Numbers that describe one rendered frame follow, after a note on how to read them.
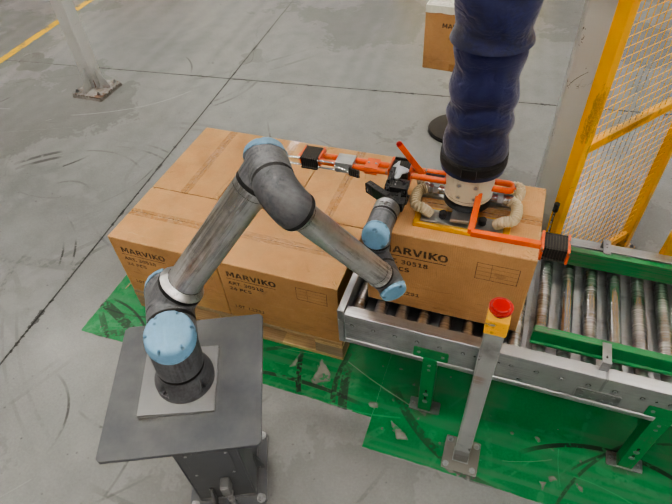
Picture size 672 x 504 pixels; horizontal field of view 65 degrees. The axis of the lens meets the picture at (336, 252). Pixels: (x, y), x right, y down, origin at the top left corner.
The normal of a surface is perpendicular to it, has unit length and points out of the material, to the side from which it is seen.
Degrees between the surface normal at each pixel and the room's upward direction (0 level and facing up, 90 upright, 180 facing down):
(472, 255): 90
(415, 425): 0
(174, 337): 9
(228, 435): 0
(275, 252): 0
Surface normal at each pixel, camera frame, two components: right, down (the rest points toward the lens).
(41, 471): -0.05, -0.69
